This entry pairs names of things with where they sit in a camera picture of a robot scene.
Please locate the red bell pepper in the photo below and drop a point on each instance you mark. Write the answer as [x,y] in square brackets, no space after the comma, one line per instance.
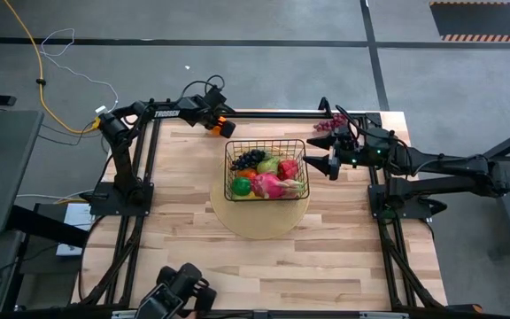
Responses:
[288,169]

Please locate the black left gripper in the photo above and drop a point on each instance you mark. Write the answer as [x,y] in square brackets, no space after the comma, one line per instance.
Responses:
[213,120]

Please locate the black articulated device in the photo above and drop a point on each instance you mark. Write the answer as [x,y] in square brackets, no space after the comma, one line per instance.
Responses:
[180,283]

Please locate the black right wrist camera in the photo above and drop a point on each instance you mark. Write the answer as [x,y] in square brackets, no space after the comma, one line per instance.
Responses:
[379,139]

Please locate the red orange mango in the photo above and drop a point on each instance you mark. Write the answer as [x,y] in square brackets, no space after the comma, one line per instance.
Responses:
[248,173]

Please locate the round green fruit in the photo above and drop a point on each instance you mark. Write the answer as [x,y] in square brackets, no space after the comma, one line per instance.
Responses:
[241,186]

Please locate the silver aluminium bracket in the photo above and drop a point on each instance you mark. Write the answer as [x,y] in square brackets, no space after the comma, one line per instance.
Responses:
[383,315]

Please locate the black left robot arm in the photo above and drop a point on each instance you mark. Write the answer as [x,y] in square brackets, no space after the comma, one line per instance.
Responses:
[122,155]

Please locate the red grape bunch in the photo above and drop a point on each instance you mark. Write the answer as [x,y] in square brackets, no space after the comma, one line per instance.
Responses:
[332,122]

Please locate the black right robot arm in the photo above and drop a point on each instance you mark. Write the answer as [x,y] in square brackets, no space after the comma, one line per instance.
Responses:
[450,166]

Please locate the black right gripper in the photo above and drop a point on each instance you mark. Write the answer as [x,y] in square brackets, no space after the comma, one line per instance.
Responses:
[352,148]

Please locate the pink dragon fruit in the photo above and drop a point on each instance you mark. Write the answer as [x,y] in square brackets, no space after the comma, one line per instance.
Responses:
[268,185]

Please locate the round woven straw placemat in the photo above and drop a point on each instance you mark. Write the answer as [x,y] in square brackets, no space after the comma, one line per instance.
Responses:
[259,221]

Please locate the grey metal stand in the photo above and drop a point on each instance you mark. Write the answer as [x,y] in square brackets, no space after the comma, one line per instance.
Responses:
[509,212]

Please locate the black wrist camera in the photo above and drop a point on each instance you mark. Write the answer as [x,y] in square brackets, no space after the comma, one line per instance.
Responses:
[379,139]
[215,97]

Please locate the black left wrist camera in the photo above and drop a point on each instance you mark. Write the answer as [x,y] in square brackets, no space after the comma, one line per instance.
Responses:
[215,97]

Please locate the yellow banana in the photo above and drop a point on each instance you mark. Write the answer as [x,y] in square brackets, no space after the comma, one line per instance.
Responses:
[244,196]

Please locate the black striped floor mat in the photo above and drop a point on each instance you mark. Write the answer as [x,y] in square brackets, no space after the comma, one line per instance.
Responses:
[481,20]

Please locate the black grape bunch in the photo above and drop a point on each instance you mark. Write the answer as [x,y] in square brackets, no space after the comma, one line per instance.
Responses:
[246,160]

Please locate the orange fruit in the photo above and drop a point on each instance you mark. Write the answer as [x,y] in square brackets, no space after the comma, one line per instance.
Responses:
[216,131]

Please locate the dark grey desk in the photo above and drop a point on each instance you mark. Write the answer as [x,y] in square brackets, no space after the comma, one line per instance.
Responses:
[2,168]

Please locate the black aluminium rig frame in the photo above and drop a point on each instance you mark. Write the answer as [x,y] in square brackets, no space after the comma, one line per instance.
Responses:
[153,146]

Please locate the white box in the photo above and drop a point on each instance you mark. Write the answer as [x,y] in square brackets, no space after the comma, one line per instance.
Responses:
[75,221]

